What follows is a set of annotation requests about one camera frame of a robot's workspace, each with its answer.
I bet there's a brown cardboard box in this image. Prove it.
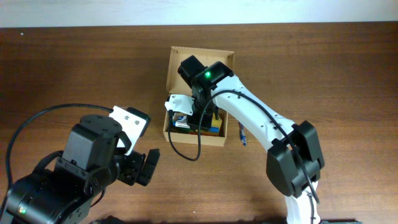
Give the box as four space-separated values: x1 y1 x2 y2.
166 46 234 147

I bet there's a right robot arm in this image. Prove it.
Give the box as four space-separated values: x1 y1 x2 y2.
178 55 325 223

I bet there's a small blue white box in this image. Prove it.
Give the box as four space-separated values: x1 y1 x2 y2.
173 115 190 129

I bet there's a blue ballpoint pen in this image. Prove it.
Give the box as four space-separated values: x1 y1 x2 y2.
239 122 247 146

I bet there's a yellow spiral notepad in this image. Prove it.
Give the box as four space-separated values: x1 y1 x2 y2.
211 114 223 130

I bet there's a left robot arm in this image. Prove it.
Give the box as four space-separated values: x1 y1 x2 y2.
1 106 160 223

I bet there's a blue white marker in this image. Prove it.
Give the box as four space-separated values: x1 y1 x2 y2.
200 127 220 135

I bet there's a green tape roll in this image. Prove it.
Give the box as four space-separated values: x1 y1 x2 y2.
169 121 190 134

